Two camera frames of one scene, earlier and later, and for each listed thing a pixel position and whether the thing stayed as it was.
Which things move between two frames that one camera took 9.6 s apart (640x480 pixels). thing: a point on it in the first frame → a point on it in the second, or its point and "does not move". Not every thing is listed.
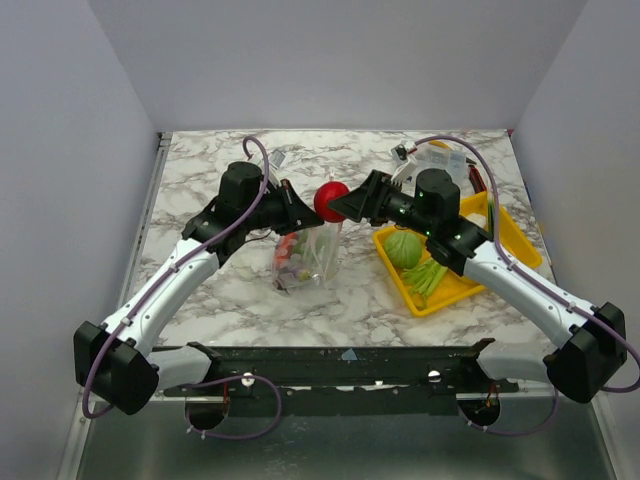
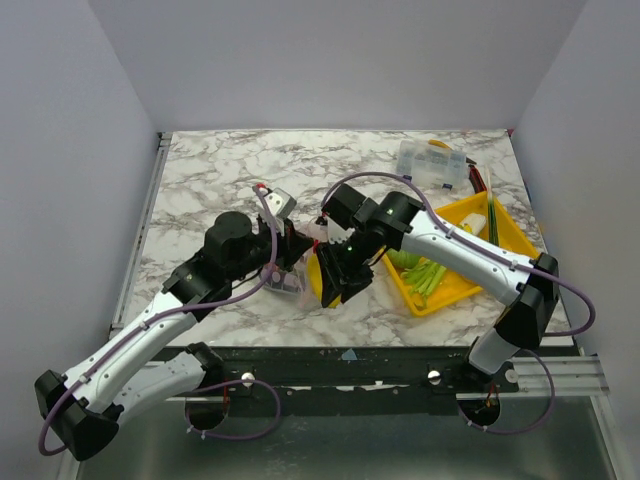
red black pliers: [475, 177] does not move
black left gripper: [299, 215] → [292, 243]
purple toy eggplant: [299, 273] → [287, 282]
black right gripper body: [376, 195] → [342, 275]
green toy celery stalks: [424, 278] does not move
